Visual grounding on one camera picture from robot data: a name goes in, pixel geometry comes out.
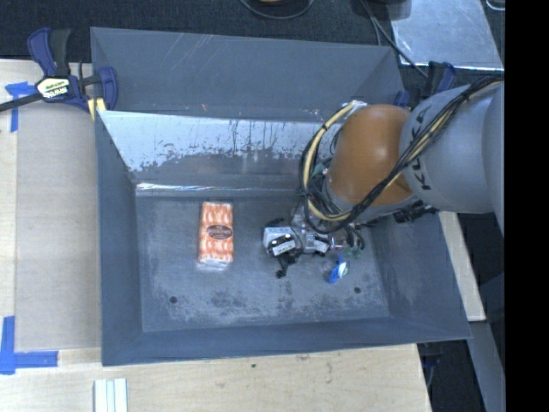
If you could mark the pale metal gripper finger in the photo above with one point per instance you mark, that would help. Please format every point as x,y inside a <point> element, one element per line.
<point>274,234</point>
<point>285,247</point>

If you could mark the blue and clear small object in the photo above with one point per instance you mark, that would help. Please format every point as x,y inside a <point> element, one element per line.
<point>339,269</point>

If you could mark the orange and white packet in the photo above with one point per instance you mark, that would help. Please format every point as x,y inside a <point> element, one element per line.
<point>216,234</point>

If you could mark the grey metal bin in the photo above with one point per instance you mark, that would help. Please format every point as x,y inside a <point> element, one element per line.
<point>257,307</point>

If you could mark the pale wood board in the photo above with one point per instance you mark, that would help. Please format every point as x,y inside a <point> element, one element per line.
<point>56,230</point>

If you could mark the black cylinder on white bracket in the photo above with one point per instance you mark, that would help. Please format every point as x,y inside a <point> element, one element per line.
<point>412,213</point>

